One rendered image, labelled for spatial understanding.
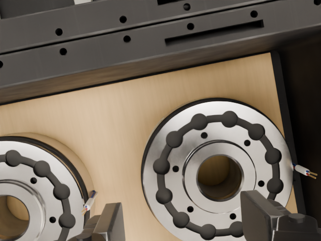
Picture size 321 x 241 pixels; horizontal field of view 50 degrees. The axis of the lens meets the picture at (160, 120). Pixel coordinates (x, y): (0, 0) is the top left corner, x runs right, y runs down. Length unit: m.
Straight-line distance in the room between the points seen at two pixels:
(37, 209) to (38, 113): 0.07
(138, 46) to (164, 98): 0.10
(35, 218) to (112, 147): 0.07
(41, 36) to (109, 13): 0.03
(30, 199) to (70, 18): 0.13
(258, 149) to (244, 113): 0.03
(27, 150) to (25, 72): 0.09
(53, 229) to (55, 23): 0.14
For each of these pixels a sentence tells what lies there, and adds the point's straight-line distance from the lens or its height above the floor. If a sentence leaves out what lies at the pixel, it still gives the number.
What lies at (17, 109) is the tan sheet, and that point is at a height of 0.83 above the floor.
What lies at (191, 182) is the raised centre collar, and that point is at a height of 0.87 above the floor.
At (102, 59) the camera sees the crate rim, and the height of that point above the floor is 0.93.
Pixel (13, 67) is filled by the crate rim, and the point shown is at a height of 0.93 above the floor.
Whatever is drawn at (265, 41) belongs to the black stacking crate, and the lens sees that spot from 0.19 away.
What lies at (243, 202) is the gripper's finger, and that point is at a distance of 0.16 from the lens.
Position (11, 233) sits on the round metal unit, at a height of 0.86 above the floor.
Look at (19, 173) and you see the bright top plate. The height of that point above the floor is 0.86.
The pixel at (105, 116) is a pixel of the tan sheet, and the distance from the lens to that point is 0.26.
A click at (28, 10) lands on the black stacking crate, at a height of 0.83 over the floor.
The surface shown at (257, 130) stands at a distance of 0.24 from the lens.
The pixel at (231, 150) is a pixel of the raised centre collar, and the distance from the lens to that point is 0.23.
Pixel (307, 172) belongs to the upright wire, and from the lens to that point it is 0.24.
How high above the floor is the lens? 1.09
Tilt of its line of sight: 86 degrees down
